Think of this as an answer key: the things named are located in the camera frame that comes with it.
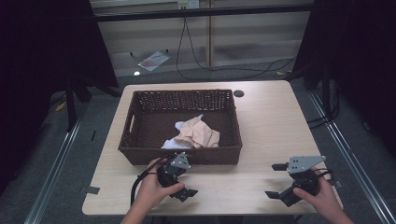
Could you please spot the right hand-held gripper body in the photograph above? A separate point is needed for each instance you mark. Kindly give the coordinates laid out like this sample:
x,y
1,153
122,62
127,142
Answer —
x,y
306,182

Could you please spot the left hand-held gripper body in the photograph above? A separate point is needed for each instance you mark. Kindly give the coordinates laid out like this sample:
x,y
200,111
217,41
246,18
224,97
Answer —
x,y
169,175

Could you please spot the white cloth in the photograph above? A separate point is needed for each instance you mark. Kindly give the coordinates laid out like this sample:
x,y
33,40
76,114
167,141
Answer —
x,y
171,144

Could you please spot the beige cloth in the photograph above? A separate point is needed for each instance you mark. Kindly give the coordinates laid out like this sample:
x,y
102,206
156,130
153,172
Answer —
x,y
199,133

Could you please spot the brown wicker basket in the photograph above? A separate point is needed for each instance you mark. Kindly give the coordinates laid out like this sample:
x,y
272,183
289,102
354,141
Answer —
x,y
146,124

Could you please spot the person's left hand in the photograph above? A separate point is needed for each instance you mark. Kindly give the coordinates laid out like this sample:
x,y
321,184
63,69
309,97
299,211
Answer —
x,y
151,189

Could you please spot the person's right hand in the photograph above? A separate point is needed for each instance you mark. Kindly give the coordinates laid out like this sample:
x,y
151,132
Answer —
x,y
325,197

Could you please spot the dark grey tape piece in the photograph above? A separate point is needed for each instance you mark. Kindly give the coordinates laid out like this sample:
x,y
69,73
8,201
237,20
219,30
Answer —
x,y
92,190
336,183

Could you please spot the black round table grommet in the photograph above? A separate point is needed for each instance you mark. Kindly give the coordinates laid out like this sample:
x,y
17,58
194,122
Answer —
x,y
238,93

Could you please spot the small white round object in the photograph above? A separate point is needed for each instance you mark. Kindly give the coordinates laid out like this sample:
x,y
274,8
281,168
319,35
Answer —
x,y
136,73

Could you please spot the yellow tape piece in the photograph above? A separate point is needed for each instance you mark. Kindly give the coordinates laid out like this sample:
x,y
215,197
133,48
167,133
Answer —
x,y
280,72
60,106

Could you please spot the clear plastic bag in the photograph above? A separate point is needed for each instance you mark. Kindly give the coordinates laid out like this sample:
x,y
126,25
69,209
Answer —
x,y
154,61

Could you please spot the black metal stand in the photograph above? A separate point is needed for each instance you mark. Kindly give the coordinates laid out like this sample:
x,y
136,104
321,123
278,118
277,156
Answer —
x,y
71,105

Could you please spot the black curtain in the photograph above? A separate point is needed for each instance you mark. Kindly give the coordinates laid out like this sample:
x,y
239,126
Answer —
x,y
46,62
358,62

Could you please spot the black horizontal bar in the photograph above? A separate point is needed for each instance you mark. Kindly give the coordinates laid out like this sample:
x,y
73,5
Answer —
x,y
202,13

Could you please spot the metal floor rail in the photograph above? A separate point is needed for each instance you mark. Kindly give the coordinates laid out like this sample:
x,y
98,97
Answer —
x,y
358,168
53,174

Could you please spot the white wall socket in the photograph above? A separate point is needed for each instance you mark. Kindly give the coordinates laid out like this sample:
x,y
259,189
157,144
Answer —
x,y
188,3

